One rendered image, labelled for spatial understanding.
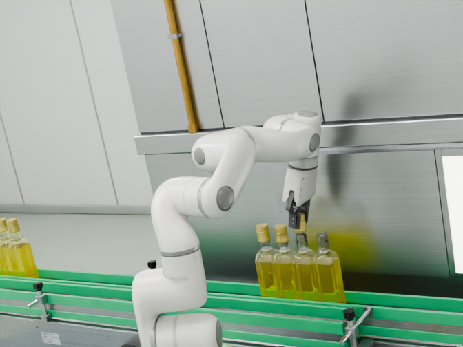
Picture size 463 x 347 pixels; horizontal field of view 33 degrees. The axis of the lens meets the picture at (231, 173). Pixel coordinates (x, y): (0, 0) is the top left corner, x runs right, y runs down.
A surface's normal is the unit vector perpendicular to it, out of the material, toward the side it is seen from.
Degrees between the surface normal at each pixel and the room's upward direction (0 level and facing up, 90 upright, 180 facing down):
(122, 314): 90
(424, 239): 90
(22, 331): 90
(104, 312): 90
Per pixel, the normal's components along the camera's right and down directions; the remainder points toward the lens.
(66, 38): -0.52, 0.31
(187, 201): -0.67, 0.18
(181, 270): -0.01, 0.20
